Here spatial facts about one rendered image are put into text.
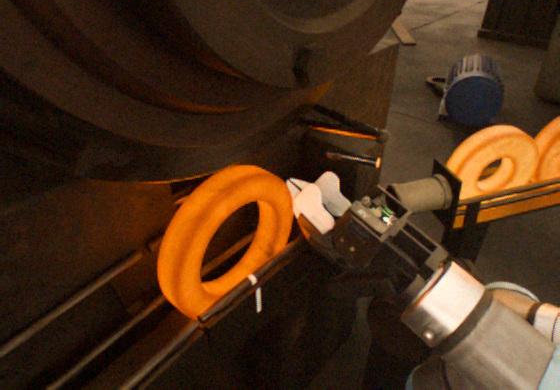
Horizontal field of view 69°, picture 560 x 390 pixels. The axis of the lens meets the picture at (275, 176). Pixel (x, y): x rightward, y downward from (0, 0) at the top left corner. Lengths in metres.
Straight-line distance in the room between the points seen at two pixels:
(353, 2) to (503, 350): 0.35
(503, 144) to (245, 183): 0.45
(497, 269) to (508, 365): 1.20
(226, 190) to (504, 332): 0.31
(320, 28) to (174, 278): 0.27
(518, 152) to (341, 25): 0.52
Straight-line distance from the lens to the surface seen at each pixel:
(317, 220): 0.52
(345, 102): 0.69
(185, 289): 0.43
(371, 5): 0.31
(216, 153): 0.35
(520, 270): 1.71
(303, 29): 0.25
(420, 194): 0.69
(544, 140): 0.80
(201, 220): 0.40
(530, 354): 0.49
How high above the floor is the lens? 1.08
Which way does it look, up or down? 34 degrees down
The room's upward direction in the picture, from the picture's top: straight up
